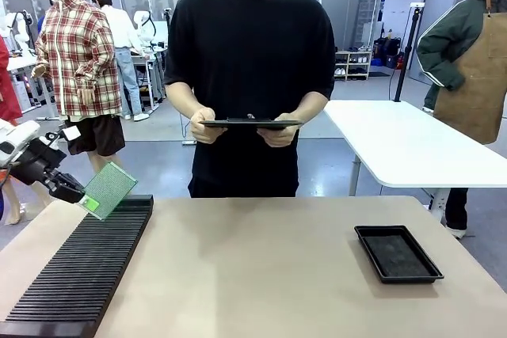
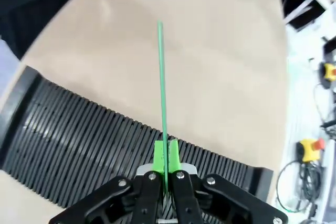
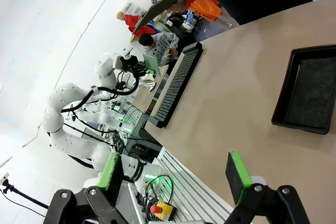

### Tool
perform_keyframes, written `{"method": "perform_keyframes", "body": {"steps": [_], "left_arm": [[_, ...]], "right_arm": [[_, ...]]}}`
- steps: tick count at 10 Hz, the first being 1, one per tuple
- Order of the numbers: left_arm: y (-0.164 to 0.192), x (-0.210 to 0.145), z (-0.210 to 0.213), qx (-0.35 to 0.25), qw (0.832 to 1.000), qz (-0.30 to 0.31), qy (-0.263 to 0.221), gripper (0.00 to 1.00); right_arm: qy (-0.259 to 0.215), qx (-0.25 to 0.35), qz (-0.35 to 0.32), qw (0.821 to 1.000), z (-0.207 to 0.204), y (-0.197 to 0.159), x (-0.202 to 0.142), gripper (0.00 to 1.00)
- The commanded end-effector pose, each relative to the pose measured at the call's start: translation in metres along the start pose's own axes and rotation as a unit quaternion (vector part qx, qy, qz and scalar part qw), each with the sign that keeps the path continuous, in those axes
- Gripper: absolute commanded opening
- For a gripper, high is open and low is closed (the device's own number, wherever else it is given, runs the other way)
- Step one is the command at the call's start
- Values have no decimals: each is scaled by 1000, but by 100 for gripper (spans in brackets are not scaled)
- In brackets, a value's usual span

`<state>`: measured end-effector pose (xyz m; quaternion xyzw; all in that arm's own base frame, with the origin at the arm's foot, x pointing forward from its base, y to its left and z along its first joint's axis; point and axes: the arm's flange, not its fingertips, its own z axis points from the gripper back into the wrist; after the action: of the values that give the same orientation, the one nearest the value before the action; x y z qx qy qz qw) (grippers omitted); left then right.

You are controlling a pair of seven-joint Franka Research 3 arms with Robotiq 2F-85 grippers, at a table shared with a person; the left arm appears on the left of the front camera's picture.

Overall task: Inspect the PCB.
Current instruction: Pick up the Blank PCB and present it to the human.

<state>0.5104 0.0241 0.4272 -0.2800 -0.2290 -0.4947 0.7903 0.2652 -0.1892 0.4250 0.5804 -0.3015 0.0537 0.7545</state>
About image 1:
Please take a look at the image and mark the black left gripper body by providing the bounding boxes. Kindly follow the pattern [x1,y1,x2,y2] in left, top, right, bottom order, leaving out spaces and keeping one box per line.
[10,136,67,196]

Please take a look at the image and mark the green perforated PCB board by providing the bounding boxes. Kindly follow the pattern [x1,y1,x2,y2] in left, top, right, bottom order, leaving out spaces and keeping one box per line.
[81,161,139,222]

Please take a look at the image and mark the thin black tray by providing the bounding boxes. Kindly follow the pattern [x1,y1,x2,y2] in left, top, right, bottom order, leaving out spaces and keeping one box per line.
[197,116,305,131]

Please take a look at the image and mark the person's left forearm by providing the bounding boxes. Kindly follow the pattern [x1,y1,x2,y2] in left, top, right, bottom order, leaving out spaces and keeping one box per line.
[295,89,331,120]

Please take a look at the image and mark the person's right forearm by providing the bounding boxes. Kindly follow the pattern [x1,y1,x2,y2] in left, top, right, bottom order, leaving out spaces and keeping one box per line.
[166,81,208,118]

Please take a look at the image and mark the black slotted PCB rack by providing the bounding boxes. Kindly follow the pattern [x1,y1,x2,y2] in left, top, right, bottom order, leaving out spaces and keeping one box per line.
[0,194,154,338]

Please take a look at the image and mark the person's right hand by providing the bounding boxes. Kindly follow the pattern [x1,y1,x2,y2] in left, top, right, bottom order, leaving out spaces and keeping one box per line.
[189,106,229,145]

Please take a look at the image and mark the person's left hand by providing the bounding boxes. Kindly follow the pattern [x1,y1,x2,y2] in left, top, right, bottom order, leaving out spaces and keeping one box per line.
[256,112,300,149]

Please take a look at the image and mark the bare mannequin leg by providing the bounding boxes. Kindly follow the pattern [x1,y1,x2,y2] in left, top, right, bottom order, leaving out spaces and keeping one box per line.
[3,179,25,226]

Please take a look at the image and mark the red garment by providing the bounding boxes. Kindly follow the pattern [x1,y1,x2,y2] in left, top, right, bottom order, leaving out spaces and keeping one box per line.
[0,34,24,126]

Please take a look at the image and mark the white background workbench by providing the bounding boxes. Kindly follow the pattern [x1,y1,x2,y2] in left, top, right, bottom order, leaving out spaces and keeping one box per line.
[130,45,168,114]

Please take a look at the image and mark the person in white shirt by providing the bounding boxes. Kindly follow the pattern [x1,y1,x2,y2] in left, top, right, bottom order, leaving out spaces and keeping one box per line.
[90,0,151,123]

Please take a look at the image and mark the person in black t-shirt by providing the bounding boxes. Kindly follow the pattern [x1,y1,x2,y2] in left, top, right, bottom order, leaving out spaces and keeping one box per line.
[162,0,336,199]

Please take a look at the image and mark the wooden shoe shelf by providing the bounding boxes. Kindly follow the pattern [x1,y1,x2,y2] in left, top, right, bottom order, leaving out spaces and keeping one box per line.
[334,49,374,82]

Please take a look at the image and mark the black plastic tray with foam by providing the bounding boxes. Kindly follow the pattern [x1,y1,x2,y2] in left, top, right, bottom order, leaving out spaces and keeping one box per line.
[353,224,445,285]

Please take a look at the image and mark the white rounded table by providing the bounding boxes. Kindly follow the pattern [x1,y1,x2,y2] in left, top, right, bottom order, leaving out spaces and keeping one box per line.
[322,99,507,212]

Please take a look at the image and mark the black tripod pole with sensor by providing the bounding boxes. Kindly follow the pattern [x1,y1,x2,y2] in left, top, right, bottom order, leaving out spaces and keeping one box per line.
[393,2,425,103]

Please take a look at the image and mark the person in brown apron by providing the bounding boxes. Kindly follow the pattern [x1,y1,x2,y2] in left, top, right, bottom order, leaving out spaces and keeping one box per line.
[416,0,507,241]

